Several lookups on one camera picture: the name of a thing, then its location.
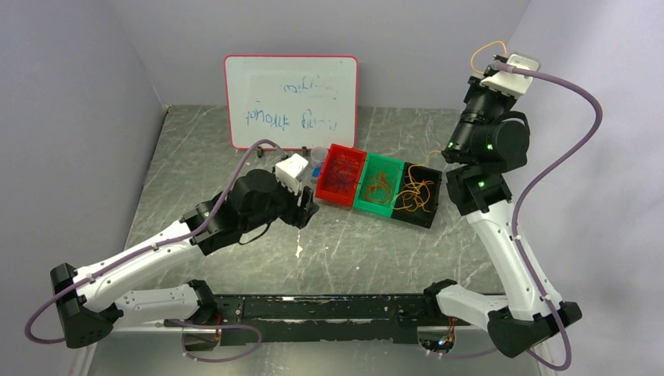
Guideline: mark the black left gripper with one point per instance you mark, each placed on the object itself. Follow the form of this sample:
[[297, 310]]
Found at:
[[299, 215]]

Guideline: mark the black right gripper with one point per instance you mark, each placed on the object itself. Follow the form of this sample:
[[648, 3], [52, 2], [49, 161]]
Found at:
[[474, 87]]

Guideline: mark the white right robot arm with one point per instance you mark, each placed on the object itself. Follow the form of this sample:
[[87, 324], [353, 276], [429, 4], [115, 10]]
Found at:
[[490, 139]]

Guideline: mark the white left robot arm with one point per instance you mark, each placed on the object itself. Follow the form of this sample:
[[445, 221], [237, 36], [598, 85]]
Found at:
[[96, 299]]

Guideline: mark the clear plastic cup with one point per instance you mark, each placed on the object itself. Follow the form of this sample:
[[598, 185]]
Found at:
[[318, 155]]

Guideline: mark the red plastic bin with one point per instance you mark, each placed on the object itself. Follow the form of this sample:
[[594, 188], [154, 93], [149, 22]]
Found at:
[[340, 175]]

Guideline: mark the pink framed whiteboard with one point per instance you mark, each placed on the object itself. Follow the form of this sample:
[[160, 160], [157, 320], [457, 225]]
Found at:
[[295, 101]]

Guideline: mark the black plastic bin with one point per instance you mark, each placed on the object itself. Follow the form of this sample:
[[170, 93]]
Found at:
[[417, 198]]

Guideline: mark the green plastic bin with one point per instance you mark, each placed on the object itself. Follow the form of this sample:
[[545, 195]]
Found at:
[[378, 184]]

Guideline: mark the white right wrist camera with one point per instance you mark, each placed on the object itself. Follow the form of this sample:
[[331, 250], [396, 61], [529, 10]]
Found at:
[[507, 83]]

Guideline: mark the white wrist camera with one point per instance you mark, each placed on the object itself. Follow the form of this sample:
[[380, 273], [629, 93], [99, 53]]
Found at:
[[290, 172], [507, 83]]

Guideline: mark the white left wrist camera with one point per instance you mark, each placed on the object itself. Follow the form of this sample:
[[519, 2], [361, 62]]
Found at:
[[290, 172]]

